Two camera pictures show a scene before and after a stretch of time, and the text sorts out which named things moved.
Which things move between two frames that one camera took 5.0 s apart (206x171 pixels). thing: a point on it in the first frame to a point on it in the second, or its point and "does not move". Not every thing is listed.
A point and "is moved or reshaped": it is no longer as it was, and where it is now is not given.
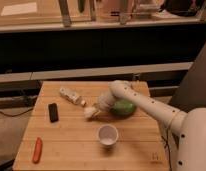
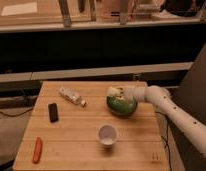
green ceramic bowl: (122, 108) does not move
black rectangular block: (53, 112) does not move
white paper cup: (108, 134) does not move
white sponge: (88, 112) is moved or reshaped
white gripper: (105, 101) to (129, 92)
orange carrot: (38, 150) does not move
